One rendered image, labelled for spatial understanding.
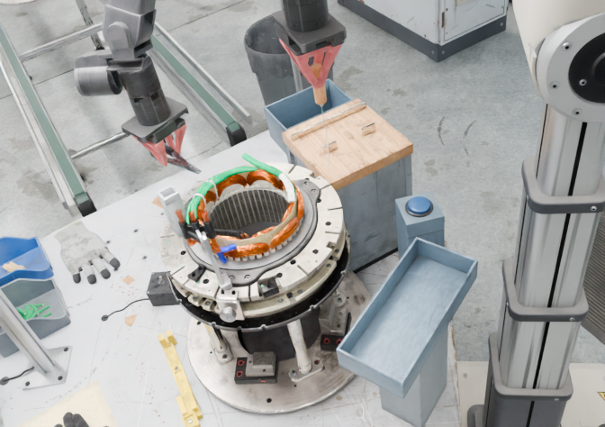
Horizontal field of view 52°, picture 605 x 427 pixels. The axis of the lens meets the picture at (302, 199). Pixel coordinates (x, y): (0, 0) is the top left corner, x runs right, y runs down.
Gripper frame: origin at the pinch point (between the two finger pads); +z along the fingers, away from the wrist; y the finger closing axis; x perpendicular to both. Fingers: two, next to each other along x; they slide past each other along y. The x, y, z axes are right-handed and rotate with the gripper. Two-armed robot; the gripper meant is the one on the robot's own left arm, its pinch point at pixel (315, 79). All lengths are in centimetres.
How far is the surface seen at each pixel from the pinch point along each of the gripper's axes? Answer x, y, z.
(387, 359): -4.7, 25.9, 33.0
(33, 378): -63, -19, 58
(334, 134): 11.1, -22.1, 29.6
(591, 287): 98, -18, 134
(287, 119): 8, -40, 35
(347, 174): 7.7, -9.9, 29.5
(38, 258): -58, -54, 59
